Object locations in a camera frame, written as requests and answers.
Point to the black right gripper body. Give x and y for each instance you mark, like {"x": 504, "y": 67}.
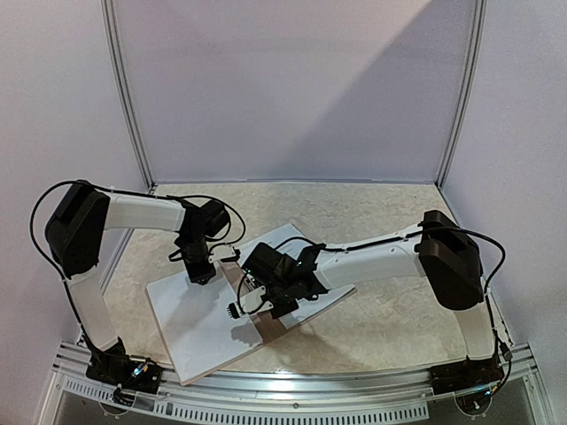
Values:
{"x": 283, "y": 305}

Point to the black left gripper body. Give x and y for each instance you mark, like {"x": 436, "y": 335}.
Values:
{"x": 193, "y": 265}

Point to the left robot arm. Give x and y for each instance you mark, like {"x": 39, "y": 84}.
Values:
{"x": 75, "y": 231}

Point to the aluminium front rail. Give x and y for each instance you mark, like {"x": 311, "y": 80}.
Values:
{"x": 409, "y": 382}

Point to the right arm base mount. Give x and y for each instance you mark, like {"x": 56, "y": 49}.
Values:
{"x": 489, "y": 375}

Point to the brown paper folder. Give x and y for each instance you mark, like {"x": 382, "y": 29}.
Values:
{"x": 266, "y": 327}

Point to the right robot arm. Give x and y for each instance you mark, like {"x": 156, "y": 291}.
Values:
{"x": 436, "y": 249}

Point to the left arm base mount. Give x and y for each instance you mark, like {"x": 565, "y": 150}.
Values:
{"x": 120, "y": 370}

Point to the perforated white cable tray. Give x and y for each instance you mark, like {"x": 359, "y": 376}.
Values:
{"x": 89, "y": 403}

